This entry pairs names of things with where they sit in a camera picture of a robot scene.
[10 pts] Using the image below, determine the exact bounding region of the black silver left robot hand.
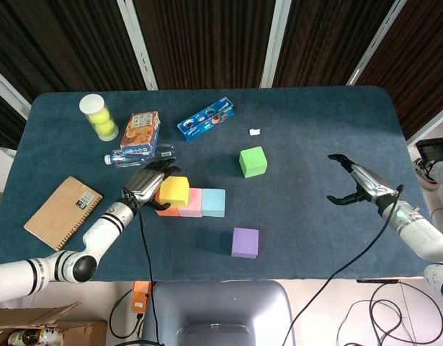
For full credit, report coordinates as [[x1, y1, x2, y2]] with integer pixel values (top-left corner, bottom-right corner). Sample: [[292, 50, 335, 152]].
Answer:
[[120, 159, 182, 211]]

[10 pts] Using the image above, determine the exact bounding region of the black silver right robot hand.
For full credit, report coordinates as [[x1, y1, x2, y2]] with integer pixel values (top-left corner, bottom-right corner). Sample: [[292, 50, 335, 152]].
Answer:
[[326, 154, 404, 208]]

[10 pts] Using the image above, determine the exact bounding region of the yellow foam cube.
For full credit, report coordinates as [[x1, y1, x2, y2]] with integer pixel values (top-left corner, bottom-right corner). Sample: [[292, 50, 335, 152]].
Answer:
[[158, 176, 190, 208]]

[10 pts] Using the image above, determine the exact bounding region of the orange foam cube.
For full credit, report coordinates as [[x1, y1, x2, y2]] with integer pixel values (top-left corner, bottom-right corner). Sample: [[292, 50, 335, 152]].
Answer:
[[155, 190, 182, 217]]

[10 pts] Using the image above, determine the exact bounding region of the pink foam cube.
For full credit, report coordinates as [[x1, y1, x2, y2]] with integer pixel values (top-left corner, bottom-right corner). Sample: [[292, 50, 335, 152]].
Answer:
[[177, 187, 204, 218]]

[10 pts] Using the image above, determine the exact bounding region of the light blue foam cube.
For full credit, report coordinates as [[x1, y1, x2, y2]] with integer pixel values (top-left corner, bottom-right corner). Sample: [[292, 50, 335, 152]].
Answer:
[[201, 188, 226, 218]]

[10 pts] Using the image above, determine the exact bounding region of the purple foam cube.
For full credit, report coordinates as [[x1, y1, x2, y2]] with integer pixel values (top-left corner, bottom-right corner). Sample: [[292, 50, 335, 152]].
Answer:
[[231, 227, 260, 259]]

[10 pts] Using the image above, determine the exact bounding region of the grey robot base seat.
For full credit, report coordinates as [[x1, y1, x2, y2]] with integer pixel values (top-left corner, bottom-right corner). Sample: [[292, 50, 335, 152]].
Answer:
[[140, 280, 296, 346]]

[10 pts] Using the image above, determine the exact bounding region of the clear plastic water bottle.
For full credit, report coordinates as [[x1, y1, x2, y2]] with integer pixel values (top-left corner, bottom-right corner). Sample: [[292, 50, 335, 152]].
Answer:
[[104, 143, 177, 169]]

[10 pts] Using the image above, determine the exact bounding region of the blue orange snack box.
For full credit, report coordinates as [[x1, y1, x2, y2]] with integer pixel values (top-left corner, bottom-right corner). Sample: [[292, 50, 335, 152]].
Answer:
[[119, 110, 161, 156]]

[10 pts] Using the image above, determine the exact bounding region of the white black sneaker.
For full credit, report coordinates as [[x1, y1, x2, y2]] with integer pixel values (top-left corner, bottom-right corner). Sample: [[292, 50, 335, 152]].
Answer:
[[412, 157, 441, 191]]

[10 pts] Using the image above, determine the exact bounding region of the dark blue table cloth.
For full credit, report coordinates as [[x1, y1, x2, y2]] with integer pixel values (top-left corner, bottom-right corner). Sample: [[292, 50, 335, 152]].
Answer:
[[0, 85, 443, 284]]

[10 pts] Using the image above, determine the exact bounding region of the yellow tennis ball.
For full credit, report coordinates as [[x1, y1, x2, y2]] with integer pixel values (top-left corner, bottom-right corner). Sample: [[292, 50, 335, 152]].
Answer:
[[95, 120, 117, 137], [88, 109, 111, 125]]

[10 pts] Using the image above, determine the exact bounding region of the black equipment case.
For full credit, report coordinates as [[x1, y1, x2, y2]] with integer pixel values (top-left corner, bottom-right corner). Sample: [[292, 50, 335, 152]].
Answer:
[[414, 136, 443, 162]]

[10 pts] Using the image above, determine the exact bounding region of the blue Oreo cookie box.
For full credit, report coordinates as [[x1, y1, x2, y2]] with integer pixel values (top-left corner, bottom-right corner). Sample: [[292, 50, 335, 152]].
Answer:
[[176, 96, 236, 142]]

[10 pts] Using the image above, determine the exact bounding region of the brown spiral notebook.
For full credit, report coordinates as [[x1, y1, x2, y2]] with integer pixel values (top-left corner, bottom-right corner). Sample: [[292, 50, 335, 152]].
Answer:
[[23, 175, 104, 252]]

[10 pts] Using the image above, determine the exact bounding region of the clear tennis ball tube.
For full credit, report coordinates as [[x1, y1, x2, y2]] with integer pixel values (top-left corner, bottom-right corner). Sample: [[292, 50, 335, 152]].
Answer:
[[79, 93, 120, 142]]

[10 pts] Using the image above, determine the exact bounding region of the green foam cube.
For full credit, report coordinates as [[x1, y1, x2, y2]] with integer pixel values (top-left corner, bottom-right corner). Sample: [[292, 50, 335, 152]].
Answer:
[[238, 146, 269, 178]]

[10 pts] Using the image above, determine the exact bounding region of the brown cardboard box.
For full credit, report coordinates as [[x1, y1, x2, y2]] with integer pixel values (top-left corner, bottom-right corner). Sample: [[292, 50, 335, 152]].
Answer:
[[0, 301, 107, 346]]

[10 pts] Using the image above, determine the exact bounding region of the green label glass bottle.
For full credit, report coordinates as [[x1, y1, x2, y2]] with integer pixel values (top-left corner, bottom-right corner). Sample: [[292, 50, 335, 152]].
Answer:
[[6, 327, 62, 346]]

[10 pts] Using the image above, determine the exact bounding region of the black left hand cable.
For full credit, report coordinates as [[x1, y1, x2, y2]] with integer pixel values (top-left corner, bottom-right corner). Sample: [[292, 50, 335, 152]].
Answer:
[[134, 207, 161, 346]]

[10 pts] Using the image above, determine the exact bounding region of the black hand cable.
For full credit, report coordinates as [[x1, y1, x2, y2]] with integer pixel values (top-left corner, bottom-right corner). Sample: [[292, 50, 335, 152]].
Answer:
[[282, 184, 405, 346], [134, 207, 161, 346]]

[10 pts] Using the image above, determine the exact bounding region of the black right hand cable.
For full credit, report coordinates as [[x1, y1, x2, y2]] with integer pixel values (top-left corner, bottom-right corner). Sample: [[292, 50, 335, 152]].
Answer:
[[282, 184, 405, 346]]

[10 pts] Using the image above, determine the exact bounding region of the black floor cable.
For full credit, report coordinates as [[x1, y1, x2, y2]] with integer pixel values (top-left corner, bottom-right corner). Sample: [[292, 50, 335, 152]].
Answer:
[[335, 280, 443, 346]]

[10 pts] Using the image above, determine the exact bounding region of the white partition post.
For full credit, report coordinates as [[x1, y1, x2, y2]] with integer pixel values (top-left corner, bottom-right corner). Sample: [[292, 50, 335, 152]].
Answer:
[[346, 0, 409, 87], [259, 0, 292, 89], [116, 0, 159, 91]]

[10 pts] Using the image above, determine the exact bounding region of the black power strip cable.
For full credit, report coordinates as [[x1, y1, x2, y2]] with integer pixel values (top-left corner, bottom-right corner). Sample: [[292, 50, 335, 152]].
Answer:
[[108, 288, 145, 340]]

